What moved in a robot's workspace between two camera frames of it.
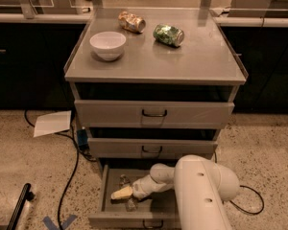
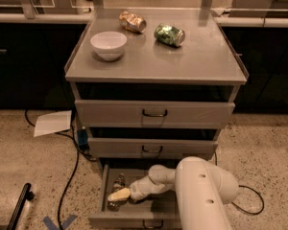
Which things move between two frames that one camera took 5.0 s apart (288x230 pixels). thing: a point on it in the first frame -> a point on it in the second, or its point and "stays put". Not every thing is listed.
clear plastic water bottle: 131,204 -> 119,183
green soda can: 169,34 stays put
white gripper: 141,188 stays put
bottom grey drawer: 158,211 stays put
